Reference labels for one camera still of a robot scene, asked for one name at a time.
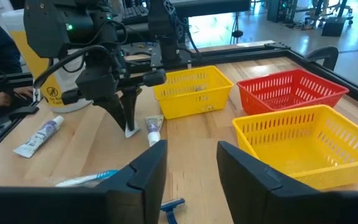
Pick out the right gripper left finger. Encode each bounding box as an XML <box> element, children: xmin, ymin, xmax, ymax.
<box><xmin>0</xmin><ymin>139</ymin><xmax>168</xmax><ymax>224</ymax></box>

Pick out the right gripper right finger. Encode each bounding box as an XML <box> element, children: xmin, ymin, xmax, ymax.
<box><xmin>216</xmin><ymin>141</ymin><xmax>358</xmax><ymax>224</ymax></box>

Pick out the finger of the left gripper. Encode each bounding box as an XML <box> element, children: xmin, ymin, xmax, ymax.
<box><xmin>121</xmin><ymin>86</ymin><xmax>143</xmax><ymax>131</ymax></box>
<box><xmin>93</xmin><ymin>95</ymin><xmax>127</xmax><ymax>130</ymax></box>

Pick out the white toothpaste tube purple print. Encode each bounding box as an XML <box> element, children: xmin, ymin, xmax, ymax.
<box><xmin>145</xmin><ymin>114</ymin><xmax>165</xmax><ymax>147</ymax></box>
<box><xmin>12</xmin><ymin>115</ymin><xmax>65</xmax><ymax>159</ymax></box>
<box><xmin>124</xmin><ymin>123</ymin><xmax>142</xmax><ymax>139</ymax></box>

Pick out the clear plastic bag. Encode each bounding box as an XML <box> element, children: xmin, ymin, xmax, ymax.
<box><xmin>55</xmin><ymin>169</ymin><xmax>120</xmax><ymax>188</ymax></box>

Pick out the blue disposable razor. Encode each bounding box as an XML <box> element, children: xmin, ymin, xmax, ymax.
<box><xmin>160</xmin><ymin>198</ymin><xmax>186</xmax><ymax>224</ymax></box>

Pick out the yellow plastic slotted basket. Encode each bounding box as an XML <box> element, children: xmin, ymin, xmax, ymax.
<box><xmin>153</xmin><ymin>65</ymin><xmax>234</xmax><ymax>120</ymax></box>
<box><xmin>232</xmin><ymin>104</ymin><xmax>358</xmax><ymax>191</ymax></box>

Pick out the white wipes tub yellow label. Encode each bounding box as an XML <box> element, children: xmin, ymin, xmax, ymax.
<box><xmin>1</xmin><ymin>9</ymin><xmax>93</xmax><ymax>113</ymax></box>

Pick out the black keyboard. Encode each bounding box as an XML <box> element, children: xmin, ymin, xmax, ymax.
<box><xmin>121</xmin><ymin>4</ymin><xmax>150</xmax><ymax>26</ymax></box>

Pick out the red plastic slotted basket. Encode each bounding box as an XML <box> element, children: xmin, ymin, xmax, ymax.
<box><xmin>237</xmin><ymin>68</ymin><xmax>350</xmax><ymax>116</ymax></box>

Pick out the black desk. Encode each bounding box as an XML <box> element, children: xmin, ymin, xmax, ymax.
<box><xmin>169</xmin><ymin>0</ymin><xmax>252</xmax><ymax>19</ymax></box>

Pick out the black computer tower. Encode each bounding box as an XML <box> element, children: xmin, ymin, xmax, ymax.
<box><xmin>266</xmin><ymin>0</ymin><xmax>298</xmax><ymax>23</ymax></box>

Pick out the black floor box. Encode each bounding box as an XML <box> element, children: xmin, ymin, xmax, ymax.
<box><xmin>321</xmin><ymin>17</ymin><xmax>346</xmax><ymax>37</ymax></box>

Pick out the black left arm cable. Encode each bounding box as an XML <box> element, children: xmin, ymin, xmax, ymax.
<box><xmin>32</xmin><ymin>44</ymin><xmax>113</xmax><ymax>90</ymax></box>

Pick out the black teleoperation handle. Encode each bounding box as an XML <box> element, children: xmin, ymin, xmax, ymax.
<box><xmin>0</xmin><ymin>72</ymin><xmax>40</xmax><ymax>123</ymax></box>

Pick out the black clamp handle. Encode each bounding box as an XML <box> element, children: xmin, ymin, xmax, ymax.
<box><xmin>304</xmin><ymin>45</ymin><xmax>340</xmax><ymax>72</ymax></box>

